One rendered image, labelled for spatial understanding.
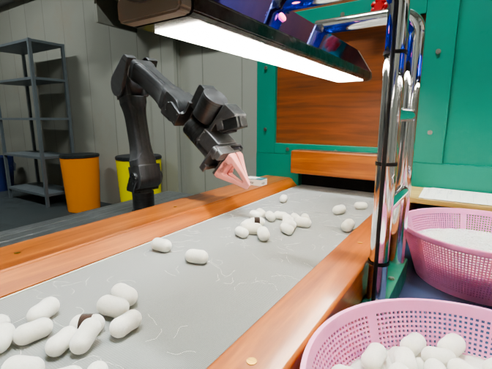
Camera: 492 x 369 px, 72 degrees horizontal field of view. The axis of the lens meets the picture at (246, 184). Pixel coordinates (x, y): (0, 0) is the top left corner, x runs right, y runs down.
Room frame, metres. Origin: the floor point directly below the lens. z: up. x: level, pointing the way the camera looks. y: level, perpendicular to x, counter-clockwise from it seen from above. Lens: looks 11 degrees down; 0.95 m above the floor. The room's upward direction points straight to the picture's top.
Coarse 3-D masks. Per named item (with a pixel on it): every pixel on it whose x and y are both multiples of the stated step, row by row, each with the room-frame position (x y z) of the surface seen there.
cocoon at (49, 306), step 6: (42, 300) 0.34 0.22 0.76; (48, 300) 0.34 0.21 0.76; (54, 300) 0.34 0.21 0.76; (36, 306) 0.32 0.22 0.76; (42, 306) 0.33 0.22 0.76; (48, 306) 0.33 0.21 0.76; (54, 306) 0.34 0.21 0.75; (30, 312) 0.32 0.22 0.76; (36, 312) 0.32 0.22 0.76; (42, 312) 0.32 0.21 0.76; (48, 312) 0.33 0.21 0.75; (54, 312) 0.33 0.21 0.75; (30, 318) 0.31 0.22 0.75; (36, 318) 0.31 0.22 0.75
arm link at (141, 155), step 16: (128, 80) 0.96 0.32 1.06; (128, 96) 0.95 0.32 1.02; (144, 96) 0.99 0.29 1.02; (128, 112) 0.96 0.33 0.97; (144, 112) 0.98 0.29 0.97; (128, 128) 0.97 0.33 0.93; (144, 128) 0.96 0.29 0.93; (144, 144) 0.95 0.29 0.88; (144, 160) 0.94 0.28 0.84; (144, 176) 0.92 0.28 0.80; (160, 176) 0.96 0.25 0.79
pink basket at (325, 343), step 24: (360, 312) 0.31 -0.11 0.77; (384, 312) 0.31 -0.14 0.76; (408, 312) 0.32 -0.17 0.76; (432, 312) 0.32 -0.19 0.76; (456, 312) 0.31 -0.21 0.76; (480, 312) 0.30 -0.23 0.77; (312, 336) 0.26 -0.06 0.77; (336, 336) 0.28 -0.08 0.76; (360, 336) 0.30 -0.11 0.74; (384, 336) 0.31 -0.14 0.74; (432, 336) 0.31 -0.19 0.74; (312, 360) 0.24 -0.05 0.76; (336, 360) 0.27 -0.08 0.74
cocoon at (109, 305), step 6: (102, 300) 0.34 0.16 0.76; (108, 300) 0.34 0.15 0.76; (114, 300) 0.33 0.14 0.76; (120, 300) 0.34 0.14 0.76; (126, 300) 0.34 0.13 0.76; (102, 306) 0.33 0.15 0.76; (108, 306) 0.33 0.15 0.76; (114, 306) 0.33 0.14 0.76; (120, 306) 0.33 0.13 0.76; (126, 306) 0.33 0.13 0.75; (102, 312) 0.33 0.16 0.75; (108, 312) 0.33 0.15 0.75; (114, 312) 0.33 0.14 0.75; (120, 312) 0.33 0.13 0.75
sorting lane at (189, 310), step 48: (288, 192) 0.98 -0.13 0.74; (336, 192) 0.98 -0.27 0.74; (192, 240) 0.58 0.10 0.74; (240, 240) 0.58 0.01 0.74; (288, 240) 0.58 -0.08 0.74; (336, 240) 0.58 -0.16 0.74; (48, 288) 0.40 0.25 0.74; (96, 288) 0.40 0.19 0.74; (144, 288) 0.40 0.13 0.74; (192, 288) 0.40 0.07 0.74; (240, 288) 0.40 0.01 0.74; (288, 288) 0.40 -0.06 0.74; (48, 336) 0.30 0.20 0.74; (144, 336) 0.30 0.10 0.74; (192, 336) 0.30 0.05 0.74
